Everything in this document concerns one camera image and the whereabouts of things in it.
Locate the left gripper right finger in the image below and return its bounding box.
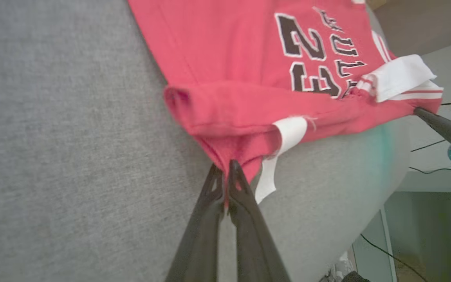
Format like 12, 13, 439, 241
227, 159, 291, 282

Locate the red basketball jersey white trim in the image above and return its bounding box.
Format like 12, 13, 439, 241
128, 0, 444, 205

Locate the white side table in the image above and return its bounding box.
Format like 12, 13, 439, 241
352, 172, 451, 282

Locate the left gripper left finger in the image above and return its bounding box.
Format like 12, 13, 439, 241
165, 164, 225, 282

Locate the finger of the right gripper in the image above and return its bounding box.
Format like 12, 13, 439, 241
413, 108, 451, 149

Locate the grey sofa seat cushion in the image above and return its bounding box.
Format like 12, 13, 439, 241
0, 0, 412, 282

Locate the right black cable blue plug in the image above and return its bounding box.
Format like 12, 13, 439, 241
408, 166, 451, 175

